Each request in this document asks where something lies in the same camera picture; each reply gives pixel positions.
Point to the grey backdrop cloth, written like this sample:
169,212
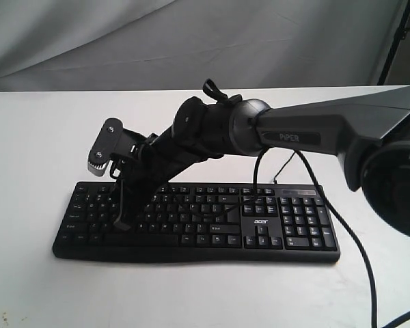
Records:
176,45

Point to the black acer keyboard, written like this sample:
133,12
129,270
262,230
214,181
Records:
202,222

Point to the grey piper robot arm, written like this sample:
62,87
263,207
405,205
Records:
369,135

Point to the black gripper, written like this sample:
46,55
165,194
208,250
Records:
149,164

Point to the black tripod stand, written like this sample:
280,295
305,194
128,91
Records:
396,66

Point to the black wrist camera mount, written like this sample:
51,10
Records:
104,145

